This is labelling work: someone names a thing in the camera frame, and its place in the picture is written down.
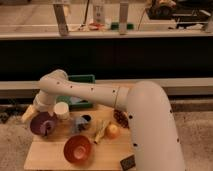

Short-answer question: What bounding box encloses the blue grey cloth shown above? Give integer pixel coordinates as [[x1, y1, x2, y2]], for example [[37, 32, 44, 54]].
[[71, 116, 88, 134]]

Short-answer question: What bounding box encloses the blue item in tray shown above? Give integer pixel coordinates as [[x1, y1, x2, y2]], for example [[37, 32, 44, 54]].
[[70, 97, 86, 104]]

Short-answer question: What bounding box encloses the grey post left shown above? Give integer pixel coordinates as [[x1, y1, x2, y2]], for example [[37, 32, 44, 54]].
[[53, 4, 69, 36]]

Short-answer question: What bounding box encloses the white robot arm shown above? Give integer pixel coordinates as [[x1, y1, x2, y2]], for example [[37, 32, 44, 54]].
[[22, 69, 186, 171]]

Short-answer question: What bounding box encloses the grey post right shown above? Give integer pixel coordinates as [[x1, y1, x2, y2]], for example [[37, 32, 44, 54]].
[[119, 1, 129, 35]]

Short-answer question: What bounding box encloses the brown pine cone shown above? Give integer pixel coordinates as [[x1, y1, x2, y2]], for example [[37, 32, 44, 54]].
[[113, 110, 129, 128]]

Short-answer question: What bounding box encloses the yellow apple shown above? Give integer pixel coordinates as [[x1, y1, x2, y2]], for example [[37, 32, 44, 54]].
[[106, 124, 120, 139]]

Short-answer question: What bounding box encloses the white bottle on shelf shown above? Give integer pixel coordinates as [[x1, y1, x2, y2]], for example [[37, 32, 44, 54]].
[[92, 0, 105, 24]]

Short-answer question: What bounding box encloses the small black cup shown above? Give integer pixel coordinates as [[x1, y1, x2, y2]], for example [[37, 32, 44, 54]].
[[82, 115, 92, 129]]

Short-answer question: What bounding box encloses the grey post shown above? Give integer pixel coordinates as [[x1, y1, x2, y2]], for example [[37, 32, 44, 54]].
[[53, 4, 69, 36], [119, 1, 129, 35]]

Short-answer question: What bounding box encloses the green object on shelf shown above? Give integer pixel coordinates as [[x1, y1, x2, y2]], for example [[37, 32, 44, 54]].
[[110, 22, 134, 30]]

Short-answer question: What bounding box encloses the green plastic tray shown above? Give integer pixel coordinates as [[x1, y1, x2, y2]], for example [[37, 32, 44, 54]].
[[55, 74, 96, 110]]

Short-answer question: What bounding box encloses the red-brown bowl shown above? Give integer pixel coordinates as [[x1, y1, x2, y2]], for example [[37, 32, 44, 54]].
[[63, 135, 92, 164]]

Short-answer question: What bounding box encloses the white cup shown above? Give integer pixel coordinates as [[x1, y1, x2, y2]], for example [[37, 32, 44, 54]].
[[53, 102, 69, 120]]

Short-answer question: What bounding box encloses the black equipment on shelf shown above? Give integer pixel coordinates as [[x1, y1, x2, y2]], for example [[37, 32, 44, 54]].
[[146, 0, 213, 29]]

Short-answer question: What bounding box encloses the black rectangular block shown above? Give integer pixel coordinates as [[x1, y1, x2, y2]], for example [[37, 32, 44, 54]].
[[120, 155, 135, 171]]

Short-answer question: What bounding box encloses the purple bowl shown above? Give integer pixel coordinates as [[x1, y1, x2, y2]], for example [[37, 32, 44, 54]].
[[30, 112, 57, 136]]

